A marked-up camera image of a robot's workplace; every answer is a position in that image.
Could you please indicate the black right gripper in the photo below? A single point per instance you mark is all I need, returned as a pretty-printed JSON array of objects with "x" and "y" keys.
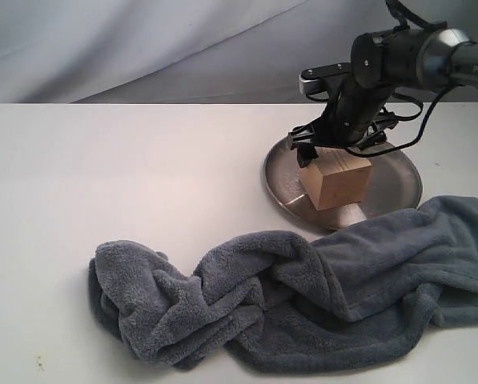
[{"x": 344, "y": 121}]

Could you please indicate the wooden cube block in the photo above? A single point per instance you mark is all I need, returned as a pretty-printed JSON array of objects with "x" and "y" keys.
[{"x": 335, "y": 178}]

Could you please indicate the blue fleece towel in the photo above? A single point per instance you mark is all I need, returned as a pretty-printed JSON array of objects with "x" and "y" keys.
[{"x": 355, "y": 298}]

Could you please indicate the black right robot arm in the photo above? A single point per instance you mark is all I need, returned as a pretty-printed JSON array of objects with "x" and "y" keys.
[{"x": 393, "y": 76}]

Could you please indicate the round steel plate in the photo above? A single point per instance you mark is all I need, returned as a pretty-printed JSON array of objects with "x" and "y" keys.
[{"x": 394, "y": 184}]

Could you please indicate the white backdrop sheet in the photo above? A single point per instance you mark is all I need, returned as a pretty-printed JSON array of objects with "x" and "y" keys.
[{"x": 173, "y": 51}]

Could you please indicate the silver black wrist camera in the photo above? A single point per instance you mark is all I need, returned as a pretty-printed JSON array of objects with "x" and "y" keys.
[{"x": 323, "y": 79}]

